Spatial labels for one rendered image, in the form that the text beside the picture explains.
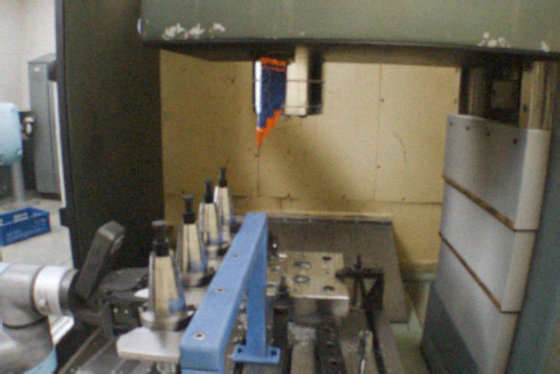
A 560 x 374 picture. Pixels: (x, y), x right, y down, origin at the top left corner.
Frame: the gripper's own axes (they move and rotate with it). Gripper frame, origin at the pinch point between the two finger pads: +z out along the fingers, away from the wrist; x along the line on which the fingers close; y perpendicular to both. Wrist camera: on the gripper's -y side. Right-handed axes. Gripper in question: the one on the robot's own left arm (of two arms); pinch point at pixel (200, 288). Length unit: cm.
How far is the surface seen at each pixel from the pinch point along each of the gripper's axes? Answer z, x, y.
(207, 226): -0.9, -9.4, -5.9
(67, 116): -55, -62, -20
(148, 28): -9.2, -10.8, -36.1
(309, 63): 14, -37, -31
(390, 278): 48, -112, 51
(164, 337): 0.1, 15.4, -2.0
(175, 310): 0.5, 12.4, -3.6
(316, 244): 17, -129, 43
